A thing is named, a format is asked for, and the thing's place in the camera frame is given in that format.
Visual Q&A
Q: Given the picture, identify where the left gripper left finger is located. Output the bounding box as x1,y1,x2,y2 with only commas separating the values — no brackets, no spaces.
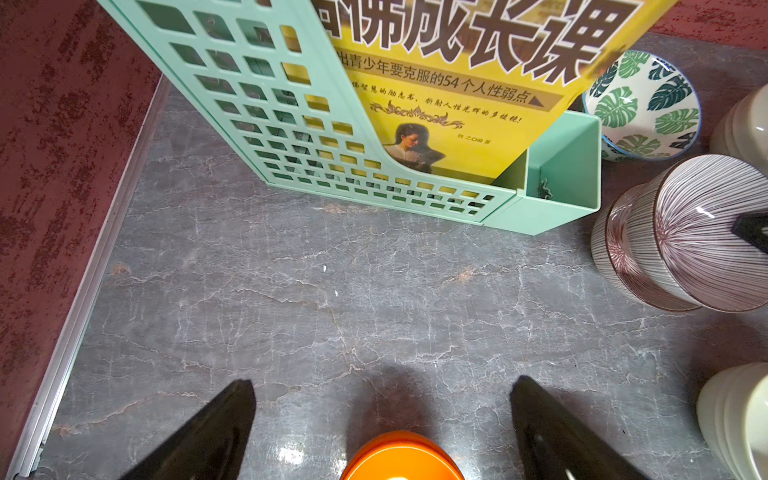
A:
122,379,257,479

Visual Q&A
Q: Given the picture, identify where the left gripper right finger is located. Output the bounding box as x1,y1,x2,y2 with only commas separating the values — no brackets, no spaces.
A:
510,375,647,479

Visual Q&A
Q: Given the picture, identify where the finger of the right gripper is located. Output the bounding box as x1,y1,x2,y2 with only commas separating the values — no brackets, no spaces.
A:
731,212,768,254

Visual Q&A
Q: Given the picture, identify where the purple striped bowl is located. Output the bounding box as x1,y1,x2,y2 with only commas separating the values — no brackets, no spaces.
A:
591,154,767,313

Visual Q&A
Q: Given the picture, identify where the cream bowl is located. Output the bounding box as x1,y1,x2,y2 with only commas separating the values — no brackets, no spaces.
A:
696,362,767,479
709,85,767,175

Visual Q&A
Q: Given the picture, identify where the orange bowl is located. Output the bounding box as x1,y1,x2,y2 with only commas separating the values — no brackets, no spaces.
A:
340,431,464,480

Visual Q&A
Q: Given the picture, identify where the small green leaf bowl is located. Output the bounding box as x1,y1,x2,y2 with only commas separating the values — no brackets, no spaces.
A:
582,50,702,162

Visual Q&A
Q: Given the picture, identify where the cream bowl front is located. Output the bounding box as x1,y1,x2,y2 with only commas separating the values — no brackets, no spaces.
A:
696,362,767,479

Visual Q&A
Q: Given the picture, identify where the yellow book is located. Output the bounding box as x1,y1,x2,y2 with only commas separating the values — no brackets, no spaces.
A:
314,0,671,184

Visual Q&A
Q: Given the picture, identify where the mint green file organizer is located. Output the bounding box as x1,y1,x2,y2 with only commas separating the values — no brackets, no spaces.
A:
104,1,601,235

